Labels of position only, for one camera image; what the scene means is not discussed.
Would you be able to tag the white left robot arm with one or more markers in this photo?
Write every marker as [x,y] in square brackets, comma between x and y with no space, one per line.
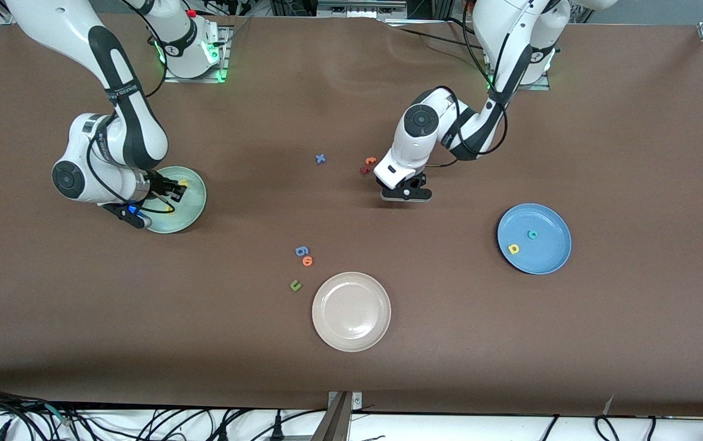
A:
[511,24]

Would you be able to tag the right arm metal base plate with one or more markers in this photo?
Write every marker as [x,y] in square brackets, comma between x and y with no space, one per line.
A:
[224,61]

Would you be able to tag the grey equipment box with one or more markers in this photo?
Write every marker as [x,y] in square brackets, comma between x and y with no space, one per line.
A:
[360,7]

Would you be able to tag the small metal bracket plate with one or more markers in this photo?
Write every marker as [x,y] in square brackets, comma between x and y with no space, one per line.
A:
[357,401]

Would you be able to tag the blue plate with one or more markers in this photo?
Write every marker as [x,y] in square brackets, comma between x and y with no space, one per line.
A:
[541,257]

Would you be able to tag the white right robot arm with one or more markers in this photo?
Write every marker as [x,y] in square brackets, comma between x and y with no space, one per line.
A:
[51,24]

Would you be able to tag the brown table cover sheet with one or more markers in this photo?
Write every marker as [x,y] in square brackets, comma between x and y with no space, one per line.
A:
[351,110]

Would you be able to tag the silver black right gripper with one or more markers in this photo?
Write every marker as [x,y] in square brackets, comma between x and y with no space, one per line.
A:
[159,184]

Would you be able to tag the aluminium profile post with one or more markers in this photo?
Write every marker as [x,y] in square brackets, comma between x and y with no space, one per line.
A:
[333,422]

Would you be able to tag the green letter u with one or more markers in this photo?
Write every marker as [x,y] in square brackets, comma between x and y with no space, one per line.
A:
[294,287]

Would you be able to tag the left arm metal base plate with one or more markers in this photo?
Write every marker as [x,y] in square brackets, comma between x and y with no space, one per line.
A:
[538,87]

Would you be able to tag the green plate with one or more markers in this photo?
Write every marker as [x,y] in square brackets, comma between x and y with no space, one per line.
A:
[192,205]

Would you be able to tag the beige plate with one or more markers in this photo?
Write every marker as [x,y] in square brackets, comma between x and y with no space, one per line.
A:
[351,312]

